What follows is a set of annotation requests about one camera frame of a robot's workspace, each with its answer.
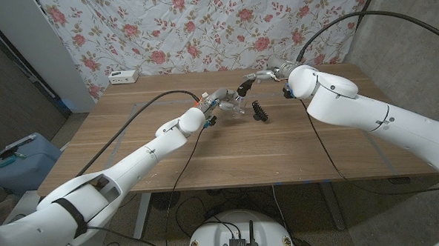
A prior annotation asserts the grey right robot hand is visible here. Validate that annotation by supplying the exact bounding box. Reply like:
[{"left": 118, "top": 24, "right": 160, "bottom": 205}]
[{"left": 242, "top": 54, "right": 300, "bottom": 85}]

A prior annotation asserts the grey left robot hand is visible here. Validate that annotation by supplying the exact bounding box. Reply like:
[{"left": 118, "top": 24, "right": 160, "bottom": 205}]
[{"left": 199, "top": 86, "right": 247, "bottom": 119}]

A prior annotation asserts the clear plastic bottle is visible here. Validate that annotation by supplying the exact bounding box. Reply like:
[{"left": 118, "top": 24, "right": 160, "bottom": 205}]
[{"left": 225, "top": 91, "right": 248, "bottom": 119}]

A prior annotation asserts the black trigger spray top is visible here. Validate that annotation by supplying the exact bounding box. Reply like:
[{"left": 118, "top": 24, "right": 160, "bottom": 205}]
[{"left": 235, "top": 79, "right": 257, "bottom": 99}]

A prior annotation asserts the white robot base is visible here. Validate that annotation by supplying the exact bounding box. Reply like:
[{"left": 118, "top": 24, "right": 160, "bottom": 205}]
[{"left": 185, "top": 207, "right": 295, "bottom": 246}]

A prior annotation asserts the black hair clip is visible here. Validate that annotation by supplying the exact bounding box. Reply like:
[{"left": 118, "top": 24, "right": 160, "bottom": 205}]
[{"left": 251, "top": 99, "right": 269, "bottom": 123}]

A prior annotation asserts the floral backdrop cloth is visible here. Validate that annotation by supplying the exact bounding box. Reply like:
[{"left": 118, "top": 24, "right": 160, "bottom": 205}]
[{"left": 38, "top": 0, "right": 377, "bottom": 104}]

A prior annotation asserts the white power strip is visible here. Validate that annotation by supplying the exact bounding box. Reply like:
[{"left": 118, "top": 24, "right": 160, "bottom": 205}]
[{"left": 108, "top": 70, "right": 140, "bottom": 85}]

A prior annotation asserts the black pole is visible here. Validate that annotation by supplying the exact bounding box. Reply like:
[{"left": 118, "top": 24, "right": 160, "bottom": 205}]
[{"left": 354, "top": 0, "right": 382, "bottom": 31}]

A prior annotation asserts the black floor fan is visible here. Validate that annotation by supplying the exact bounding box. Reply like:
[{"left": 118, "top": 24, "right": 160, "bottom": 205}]
[{"left": 150, "top": 190, "right": 182, "bottom": 211}]

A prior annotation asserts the black antenna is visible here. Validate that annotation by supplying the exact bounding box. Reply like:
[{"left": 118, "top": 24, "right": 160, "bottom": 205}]
[{"left": 245, "top": 220, "right": 258, "bottom": 246}]

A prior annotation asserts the grey table leg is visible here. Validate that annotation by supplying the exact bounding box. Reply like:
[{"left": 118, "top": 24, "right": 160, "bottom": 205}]
[{"left": 318, "top": 181, "right": 347, "bottom": 233}]

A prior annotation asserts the white table leg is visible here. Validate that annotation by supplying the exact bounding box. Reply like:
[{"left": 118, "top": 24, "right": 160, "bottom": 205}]
[{"left": 131, "top": 192, "right": 154, "bottom": 242}]

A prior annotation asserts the white panel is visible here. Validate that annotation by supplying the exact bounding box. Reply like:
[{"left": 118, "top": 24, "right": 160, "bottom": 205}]
[{"left": 0, "top": 0, "right": 96, "bottom": 117}]

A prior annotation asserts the blue case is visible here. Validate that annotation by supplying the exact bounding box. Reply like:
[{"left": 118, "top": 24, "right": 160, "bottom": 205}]
[{"left": 0, "top": 130, "right": 65, "bottom": 199}]

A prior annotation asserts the white and black tool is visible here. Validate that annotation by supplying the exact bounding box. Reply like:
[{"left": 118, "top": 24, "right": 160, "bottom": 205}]
[{"left": 0, "top": 133, "right": 39, "bottom": 160}]

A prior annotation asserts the teal tool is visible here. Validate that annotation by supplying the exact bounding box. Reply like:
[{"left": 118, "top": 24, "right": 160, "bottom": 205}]
[{"left": 0, "top": 151, "right": 28, "bottom": 170}]

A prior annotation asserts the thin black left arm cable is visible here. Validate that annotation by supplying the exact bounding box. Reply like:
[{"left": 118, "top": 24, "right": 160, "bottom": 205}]
[{"left": 158, "top": 125, "right": 214, "bottom": 246}]

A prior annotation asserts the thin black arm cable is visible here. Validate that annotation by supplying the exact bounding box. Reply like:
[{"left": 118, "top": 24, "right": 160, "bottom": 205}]
[
  {"left": 158, "top": 125, "right": 214, "bottom": 246},
  {"left": 298, "top": 90, "right": 439, "bottom": 200}
]

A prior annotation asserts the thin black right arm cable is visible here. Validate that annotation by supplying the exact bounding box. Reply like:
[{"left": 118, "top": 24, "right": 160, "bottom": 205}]
[{"left": 298, "top": 90, "right": 439, "bottom": 200}]

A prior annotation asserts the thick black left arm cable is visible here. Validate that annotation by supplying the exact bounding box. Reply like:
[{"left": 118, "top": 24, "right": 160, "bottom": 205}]
[{"left": 72, "top": 88, "right": 205, "bottom": 177}]

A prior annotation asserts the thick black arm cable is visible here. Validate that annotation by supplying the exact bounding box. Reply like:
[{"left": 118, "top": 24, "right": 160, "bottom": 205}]
[
  {"left": 294, "top": 7, "right": 439, "bottom": 63},
  {"left": 72, "top": 88, "right": 205, "bottom": 177}
]

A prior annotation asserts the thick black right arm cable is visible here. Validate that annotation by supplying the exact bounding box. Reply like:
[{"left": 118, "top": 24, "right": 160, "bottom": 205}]
[{"left": 294, "top": 7, "right": 439, "bottom": 63}]

